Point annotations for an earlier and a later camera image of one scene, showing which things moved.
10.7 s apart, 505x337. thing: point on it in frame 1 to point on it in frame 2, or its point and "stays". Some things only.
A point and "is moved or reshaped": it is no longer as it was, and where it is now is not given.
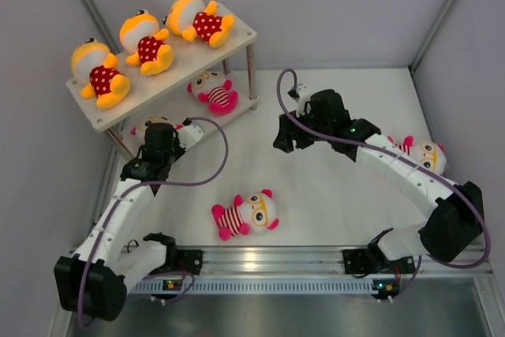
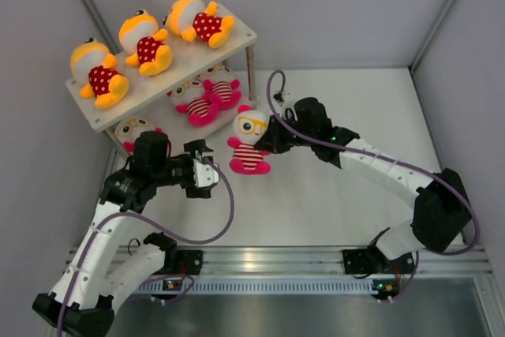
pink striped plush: x=256 y=212 to x=200 y=106
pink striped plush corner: x=211 y=87 is moved or reshaped
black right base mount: x=362 y=262 stays
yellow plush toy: x=189 y=16 stays
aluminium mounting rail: x=323 y=263 stays
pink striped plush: x=428 y=154 to x=247 y=159
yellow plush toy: x=144 y=43 stays
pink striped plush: x=140 y=129 to x=128 y=130
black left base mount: x=181 y=260 stays
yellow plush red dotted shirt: x=95 y=69 stays
